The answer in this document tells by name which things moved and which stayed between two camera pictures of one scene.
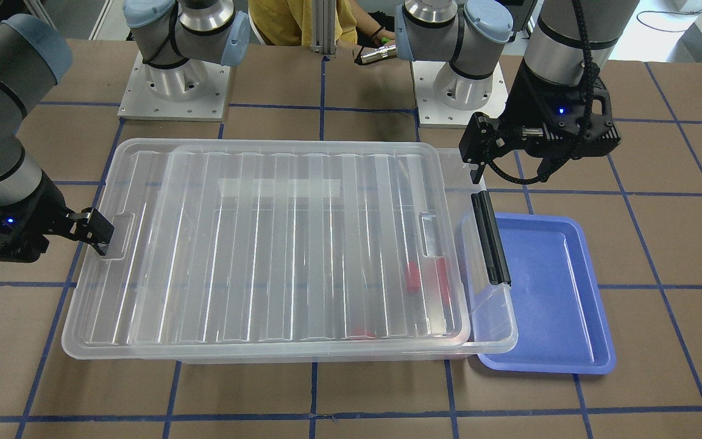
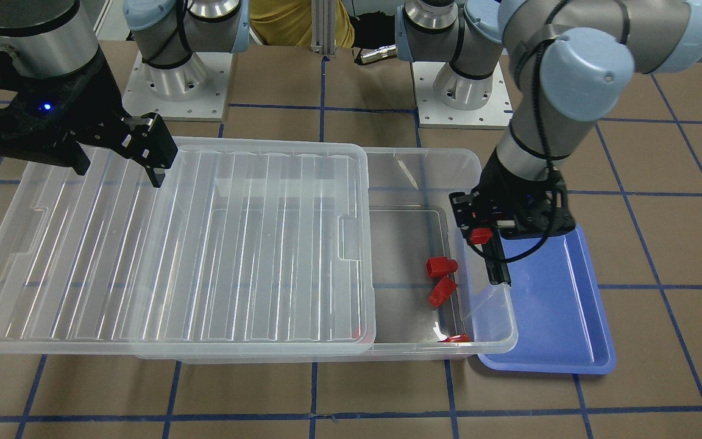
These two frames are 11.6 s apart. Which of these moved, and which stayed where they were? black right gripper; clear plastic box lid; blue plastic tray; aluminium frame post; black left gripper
Moved: black right gripper; clear plastic box lid; black left gripper
Stayed: aluminium frame post; blue plastic tray
